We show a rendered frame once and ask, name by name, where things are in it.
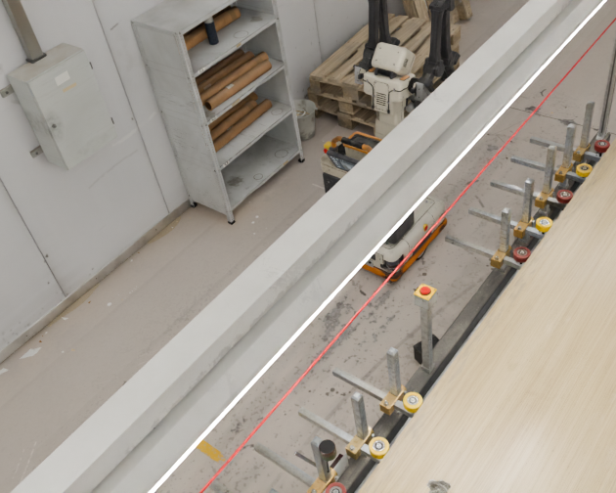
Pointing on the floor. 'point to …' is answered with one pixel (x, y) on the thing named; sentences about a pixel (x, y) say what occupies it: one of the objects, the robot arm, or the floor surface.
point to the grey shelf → (203, 53)
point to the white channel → (275, 271)
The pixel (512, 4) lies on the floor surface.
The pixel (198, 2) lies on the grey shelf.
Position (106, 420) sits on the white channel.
